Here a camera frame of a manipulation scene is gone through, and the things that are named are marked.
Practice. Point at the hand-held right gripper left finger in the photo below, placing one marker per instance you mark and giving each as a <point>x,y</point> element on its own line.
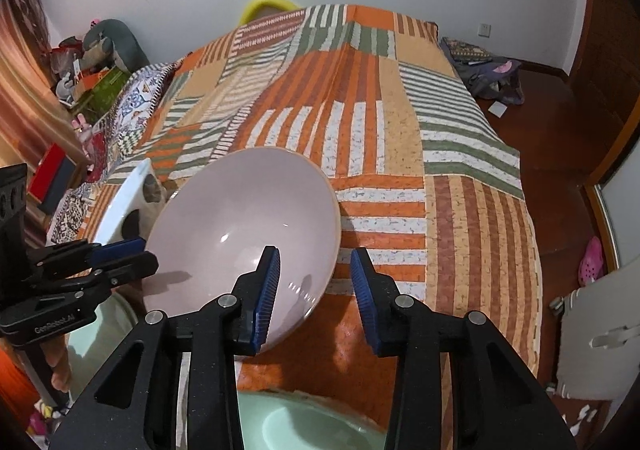
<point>265,290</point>

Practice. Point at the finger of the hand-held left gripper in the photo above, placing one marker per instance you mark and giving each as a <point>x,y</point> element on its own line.
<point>127,267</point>
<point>117,249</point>

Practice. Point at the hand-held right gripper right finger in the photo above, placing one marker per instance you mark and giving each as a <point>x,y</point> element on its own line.
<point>365,300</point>

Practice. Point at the white spotted bowl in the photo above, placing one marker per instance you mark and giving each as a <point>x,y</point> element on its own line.
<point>125,200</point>

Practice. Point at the pale green plate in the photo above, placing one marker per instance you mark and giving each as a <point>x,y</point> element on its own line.
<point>100,335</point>

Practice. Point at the pink bowl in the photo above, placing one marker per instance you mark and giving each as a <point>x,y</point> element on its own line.
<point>240,210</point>

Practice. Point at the pale green bowl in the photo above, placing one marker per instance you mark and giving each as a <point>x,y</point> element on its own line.
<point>310,425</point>

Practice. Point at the person's left hand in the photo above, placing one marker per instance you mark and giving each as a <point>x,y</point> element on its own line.
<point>60,360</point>

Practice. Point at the dark grey box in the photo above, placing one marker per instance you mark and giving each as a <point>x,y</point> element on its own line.
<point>60,190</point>

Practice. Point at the red box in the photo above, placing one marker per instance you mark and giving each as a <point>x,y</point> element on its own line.
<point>47,169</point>

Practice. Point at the pink bunny toy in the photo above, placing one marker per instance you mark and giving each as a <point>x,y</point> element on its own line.
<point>84,127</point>

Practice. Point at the patterned blanket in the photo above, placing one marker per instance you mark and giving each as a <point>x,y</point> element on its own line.
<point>140,94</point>

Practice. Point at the green cardboard box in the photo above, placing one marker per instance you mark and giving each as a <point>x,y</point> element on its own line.
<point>107,87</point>

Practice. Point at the striped patchwork quilt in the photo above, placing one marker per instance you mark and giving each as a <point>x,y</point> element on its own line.
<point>400,139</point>

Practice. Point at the striped orange curtain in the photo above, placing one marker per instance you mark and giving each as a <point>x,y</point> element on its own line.
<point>25,79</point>

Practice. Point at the grey plush toy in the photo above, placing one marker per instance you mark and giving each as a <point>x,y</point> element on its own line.
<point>120,42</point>

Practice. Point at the pink slipper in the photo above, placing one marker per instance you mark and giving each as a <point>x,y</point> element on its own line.
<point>591,260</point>

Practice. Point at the white paper sheet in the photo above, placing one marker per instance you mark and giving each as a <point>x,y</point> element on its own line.
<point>496,109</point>

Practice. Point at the grey foam mat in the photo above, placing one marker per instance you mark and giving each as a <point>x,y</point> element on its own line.
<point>600,330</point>

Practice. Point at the white heart-print sliding door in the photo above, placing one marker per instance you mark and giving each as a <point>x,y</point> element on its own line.
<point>617,210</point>

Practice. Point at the yellow foam arch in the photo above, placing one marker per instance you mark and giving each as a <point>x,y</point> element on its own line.
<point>265,3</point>

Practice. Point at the brown wooden door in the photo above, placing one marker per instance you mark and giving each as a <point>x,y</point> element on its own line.
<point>605,39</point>

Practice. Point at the white wall socket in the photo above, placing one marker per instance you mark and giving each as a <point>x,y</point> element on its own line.
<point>483,29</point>

